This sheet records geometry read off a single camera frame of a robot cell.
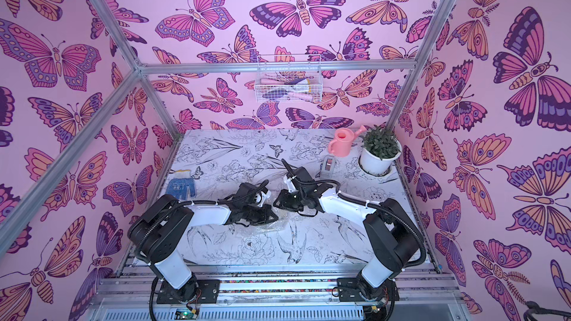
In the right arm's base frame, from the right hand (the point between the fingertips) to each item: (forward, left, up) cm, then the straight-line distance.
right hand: (275, 202), depth 85 cm
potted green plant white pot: (+22, -42, +8) cm, 48 cm away
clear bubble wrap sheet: (-3, -3, -7) cm, 9 cm away
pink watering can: (+33, -30, +2) cm, 45 cm away
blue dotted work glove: (+12, +44, -8) cm, 46 cm away
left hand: (-3, -1, -8) cm, 9 cm away
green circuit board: (-35, +28, -11) cm, 46 cm away
